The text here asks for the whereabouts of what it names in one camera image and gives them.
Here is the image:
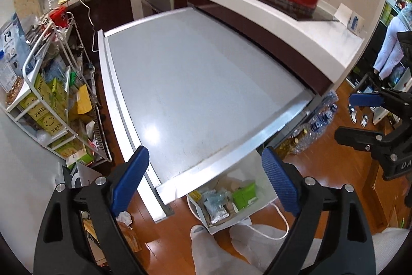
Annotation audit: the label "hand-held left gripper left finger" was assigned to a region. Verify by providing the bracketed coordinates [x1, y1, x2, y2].
[34, 145, 150, 275]

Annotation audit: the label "wooden cabinet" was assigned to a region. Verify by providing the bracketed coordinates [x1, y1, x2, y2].
[364, 159, 412, 230]

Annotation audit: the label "white cable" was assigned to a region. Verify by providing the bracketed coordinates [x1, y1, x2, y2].
[59, 0, 99, 53]

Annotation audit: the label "kitchen counter unit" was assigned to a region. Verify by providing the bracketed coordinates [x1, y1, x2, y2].
[58, 0, 366, 95]

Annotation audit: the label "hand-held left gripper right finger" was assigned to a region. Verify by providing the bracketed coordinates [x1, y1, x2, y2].
[261, 146, 379, 275]

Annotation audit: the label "stack of yellow snack boxes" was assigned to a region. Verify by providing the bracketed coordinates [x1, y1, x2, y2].
[19, 73, 70, 137]

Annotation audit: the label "blue and white bags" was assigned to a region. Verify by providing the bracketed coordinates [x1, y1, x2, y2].
[0, 12, 26, 92]

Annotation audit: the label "green and white pouch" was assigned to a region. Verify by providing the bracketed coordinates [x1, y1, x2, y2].
[232, 183, 258, 211]

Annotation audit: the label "yellow oil bottles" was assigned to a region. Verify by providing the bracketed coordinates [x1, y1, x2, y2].
[277, 130, 310, 156]

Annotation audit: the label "silver foil packet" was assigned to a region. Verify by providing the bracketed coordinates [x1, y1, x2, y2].
[203, 191, 230, 224]

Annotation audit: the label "silver wire rack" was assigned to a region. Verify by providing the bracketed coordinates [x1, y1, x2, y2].
[69, 17, 113, 166]

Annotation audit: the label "crumpled white tissue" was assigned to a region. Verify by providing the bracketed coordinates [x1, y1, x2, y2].
[116, 211, 133, 227]

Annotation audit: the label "black induction cooktop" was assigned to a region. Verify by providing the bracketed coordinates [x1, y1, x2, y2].
[225, 0, 340, 22]

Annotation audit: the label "black and white printed bag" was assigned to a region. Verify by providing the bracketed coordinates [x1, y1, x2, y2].
[61, 162, 100, 188]

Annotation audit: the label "pack of water bottles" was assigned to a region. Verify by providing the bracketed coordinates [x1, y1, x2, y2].
[290, 91, 338, 153]

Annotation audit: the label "red box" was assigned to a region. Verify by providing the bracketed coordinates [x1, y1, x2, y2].
[50, 7, 71, 28]

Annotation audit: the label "bag of nuts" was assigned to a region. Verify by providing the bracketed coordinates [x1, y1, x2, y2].
[5, 75, 24, 108]

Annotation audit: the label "white metal rack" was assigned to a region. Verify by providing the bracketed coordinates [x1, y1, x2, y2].
[5, 20, 97, 163]

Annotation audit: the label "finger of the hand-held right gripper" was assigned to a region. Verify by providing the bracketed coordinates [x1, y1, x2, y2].
[335, 127, 391, 151]
[349, 89, 408, 116]

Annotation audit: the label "operator's feet in white socks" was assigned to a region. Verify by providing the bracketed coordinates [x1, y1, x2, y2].
[229, 223, 322, 275]

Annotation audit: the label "white paper bag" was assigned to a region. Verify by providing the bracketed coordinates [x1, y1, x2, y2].
[186, 149, 290, 240]

